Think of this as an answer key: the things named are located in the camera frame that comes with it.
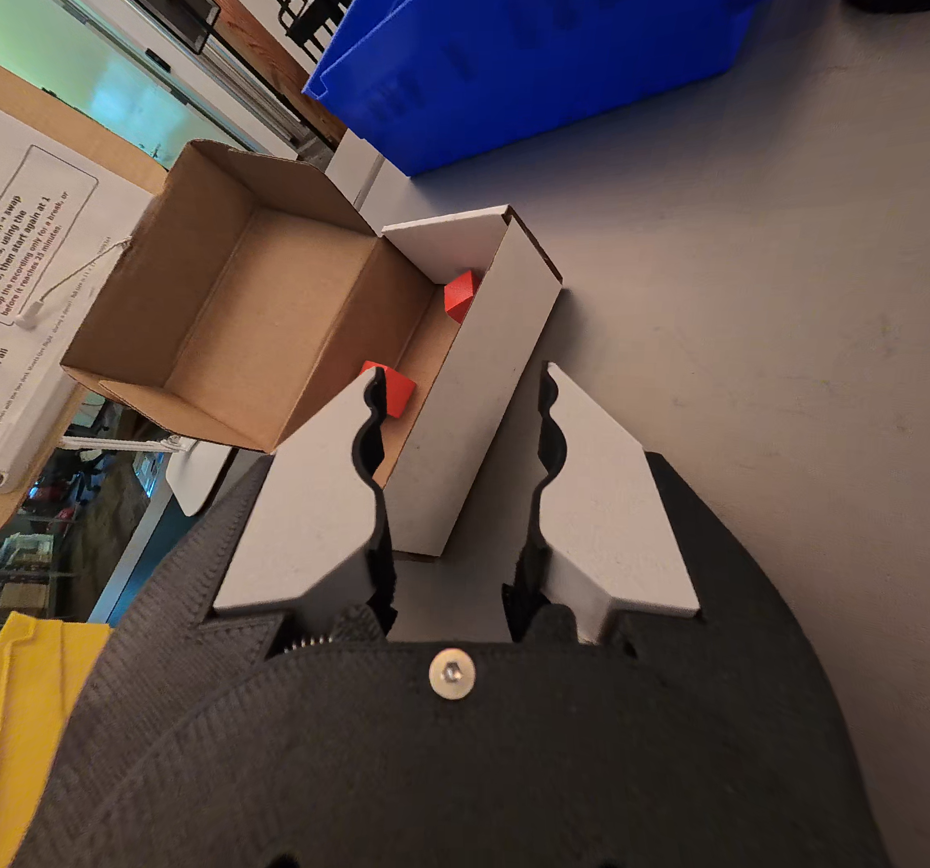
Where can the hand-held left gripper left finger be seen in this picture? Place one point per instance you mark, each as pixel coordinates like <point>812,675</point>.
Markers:
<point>312,519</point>

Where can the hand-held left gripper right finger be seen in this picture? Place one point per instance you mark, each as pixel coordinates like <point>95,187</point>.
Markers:
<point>610,534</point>

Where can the red cube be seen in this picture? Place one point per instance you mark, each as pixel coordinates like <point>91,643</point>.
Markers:
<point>398,392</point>
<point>459,298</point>

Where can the white cardboard box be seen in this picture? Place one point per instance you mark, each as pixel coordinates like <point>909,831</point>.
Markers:
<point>465,410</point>

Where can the yellow plastic bin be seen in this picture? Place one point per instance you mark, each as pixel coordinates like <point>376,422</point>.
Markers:
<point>36,701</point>

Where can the blue plastic bin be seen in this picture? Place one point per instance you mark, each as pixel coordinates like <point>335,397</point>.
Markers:
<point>545,47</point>

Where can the white metal plate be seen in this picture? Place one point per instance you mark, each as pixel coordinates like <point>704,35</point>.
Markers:
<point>196,479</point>

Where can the white instruction board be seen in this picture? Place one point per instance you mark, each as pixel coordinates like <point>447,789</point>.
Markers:
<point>109,214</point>

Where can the glass sliding door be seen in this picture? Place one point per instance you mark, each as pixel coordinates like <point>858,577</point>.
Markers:
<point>109,76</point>

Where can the wooden beam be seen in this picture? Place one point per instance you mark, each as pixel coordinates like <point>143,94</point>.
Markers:
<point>247,32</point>

